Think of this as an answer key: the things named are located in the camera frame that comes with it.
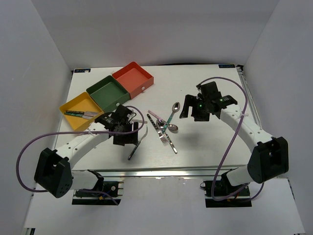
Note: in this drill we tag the pink handled fork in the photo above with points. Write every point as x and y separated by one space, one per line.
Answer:
139 121

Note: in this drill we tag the silver fork in pile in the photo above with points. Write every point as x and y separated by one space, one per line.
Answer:
161 136

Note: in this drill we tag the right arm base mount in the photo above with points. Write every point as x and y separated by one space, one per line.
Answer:
239 200

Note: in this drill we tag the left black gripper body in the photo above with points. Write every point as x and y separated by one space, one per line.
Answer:
123 138

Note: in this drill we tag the yellow tray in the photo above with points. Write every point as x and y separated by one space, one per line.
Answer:
84 103

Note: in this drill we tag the green handled knife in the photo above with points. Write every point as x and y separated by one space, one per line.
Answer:
80 113

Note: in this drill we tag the silver fork bent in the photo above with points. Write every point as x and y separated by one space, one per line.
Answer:
137 145

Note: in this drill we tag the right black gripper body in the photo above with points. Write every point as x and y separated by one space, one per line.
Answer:
200 111

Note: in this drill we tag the red tray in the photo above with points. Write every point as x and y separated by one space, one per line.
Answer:
134 79

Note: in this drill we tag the green tray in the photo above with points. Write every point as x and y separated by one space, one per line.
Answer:
108 94

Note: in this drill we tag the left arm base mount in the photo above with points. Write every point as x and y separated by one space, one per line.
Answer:
104 192

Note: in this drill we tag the pink handled spoon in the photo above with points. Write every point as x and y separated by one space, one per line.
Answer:
156 116

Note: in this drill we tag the aluminium table frame rail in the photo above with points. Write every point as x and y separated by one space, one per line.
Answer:
161 172

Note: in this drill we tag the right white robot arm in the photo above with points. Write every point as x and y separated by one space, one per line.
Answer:
269 155

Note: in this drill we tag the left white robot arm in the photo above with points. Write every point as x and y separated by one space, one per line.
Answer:
69 154

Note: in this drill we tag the green handled spoon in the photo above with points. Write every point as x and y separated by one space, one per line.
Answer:
175 109

